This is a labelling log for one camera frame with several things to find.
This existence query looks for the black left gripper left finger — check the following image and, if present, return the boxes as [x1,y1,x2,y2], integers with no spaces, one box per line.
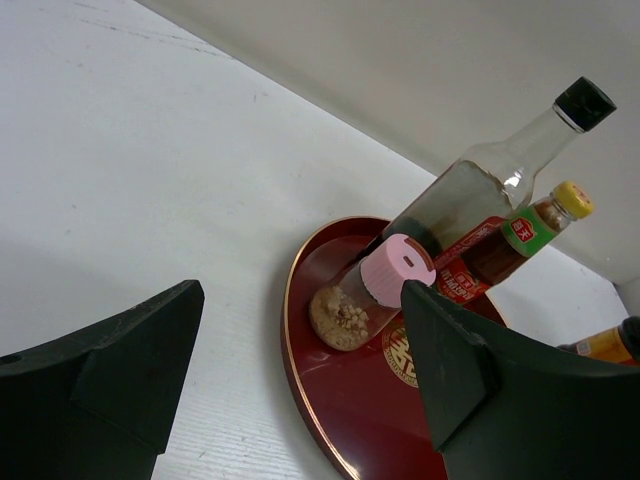
[1,280,204,479]

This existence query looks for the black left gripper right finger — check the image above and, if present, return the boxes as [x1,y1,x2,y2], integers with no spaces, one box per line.
[401,281,639,479]

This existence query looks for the small yellow label bottle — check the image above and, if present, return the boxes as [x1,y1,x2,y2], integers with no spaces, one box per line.
[558,316,639,366]

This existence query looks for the yellow cap sauce bottle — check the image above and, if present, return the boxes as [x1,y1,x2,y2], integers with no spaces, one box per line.
[434,181,595,305]

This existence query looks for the pink cap spice jar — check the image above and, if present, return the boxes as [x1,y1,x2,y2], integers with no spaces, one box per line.
[309,234,436,352]

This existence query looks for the tall dark vinegar bottle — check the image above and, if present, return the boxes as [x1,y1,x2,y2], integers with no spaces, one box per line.
[357,77,617,268]

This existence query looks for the red round tray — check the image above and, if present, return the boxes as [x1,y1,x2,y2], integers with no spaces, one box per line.
[281,215,506,480]

